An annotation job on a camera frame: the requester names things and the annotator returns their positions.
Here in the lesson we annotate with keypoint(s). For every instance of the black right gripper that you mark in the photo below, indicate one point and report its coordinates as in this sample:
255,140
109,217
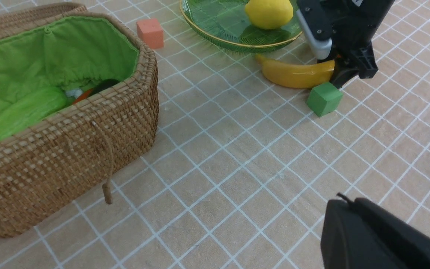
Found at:
348,24

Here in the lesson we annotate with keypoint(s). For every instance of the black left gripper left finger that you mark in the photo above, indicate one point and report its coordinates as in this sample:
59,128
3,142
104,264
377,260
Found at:
347,242

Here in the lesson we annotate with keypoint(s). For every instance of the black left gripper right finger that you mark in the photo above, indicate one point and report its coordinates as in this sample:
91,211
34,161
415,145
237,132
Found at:
408,245

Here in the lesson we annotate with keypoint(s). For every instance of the yellow plastic banana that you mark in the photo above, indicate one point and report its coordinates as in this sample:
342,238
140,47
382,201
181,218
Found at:
295,76

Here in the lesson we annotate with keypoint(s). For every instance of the yellow plastic lemon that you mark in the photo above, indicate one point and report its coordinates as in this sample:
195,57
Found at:
269,14

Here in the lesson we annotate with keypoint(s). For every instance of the purple plastic eggplant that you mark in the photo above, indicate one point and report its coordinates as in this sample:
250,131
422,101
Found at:
105,84

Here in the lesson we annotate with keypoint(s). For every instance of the green plastic bitter gourd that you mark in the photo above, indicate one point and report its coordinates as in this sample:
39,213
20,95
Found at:
30,110

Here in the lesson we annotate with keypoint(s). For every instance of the orange plastic carrot with leaves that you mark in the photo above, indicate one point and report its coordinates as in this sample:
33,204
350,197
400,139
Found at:
83,96

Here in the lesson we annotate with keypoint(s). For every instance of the green foam cube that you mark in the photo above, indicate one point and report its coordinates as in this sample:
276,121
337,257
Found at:
324,99

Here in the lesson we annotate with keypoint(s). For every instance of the checkered beige tablecloth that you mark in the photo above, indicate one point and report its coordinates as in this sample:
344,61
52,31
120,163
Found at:
241,169

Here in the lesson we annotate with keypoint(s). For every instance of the green glass leaf plate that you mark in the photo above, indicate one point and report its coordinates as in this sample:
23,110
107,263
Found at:
225,24

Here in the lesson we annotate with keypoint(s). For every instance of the orange foam cube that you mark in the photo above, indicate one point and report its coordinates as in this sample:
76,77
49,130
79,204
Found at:
150,31

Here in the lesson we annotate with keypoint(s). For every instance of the woven wicker basket green lining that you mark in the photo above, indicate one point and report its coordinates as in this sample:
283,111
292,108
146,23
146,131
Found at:
49,164

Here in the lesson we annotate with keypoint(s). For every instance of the woven wicker basket lid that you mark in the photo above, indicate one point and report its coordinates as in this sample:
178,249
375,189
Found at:
14,22

